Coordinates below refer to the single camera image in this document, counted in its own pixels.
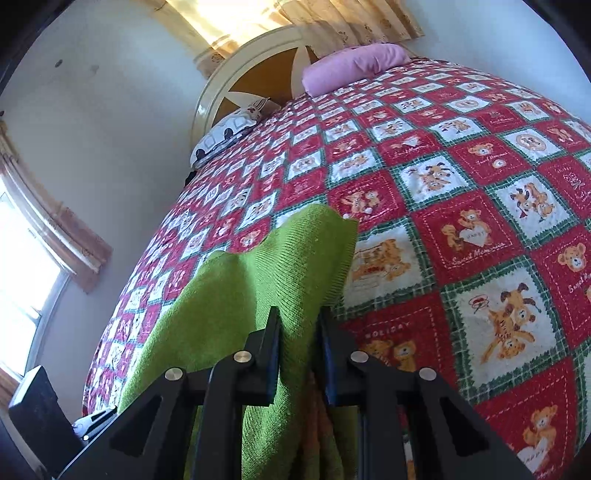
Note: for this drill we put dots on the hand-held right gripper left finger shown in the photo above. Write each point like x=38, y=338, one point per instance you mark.
x=263, y=369

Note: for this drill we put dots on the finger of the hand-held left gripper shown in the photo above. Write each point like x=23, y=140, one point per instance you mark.
x=94, y=422

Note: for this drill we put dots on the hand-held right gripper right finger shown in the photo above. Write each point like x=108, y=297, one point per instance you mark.
x=333, y=369

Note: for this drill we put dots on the green striped knit garment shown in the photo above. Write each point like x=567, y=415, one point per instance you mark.
x=277, y=267

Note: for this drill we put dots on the side window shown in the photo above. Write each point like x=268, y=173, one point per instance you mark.
x=23, y=286

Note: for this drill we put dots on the beige side window curtain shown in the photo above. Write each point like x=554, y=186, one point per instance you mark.
x=60, y=230

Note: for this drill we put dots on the red checkered quilt bed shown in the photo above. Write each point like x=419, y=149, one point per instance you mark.
x=461, y=184

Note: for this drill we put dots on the white printed pillow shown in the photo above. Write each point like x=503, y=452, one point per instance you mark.
x=231, y=127

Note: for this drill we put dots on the cream wooden headboard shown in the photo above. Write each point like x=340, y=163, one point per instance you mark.
x=268, y=69

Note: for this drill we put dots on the pink pillow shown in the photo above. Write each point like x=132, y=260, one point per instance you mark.
x=355, y=64

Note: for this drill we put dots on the beige curtain behind headboard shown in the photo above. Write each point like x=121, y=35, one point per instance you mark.
x=300, y=23

